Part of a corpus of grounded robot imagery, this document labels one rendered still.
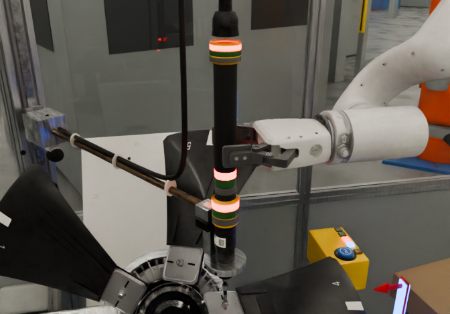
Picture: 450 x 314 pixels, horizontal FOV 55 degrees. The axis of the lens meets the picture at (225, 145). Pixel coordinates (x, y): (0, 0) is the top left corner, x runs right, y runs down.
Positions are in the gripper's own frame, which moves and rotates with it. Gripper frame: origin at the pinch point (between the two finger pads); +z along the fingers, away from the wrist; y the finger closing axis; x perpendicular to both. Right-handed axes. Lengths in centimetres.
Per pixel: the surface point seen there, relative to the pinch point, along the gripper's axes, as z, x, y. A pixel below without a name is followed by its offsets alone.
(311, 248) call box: -31, -46, 34
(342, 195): -58, -52, 70
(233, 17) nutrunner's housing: -0.8, 18.6, -1.6
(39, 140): 36, -14, 46
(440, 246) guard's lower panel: -104, -81, 70
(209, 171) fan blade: 0.1, -10.7, 13.9
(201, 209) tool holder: 3.4, -11.8, 2.1
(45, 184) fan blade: 28.4, -8.9, 10.5
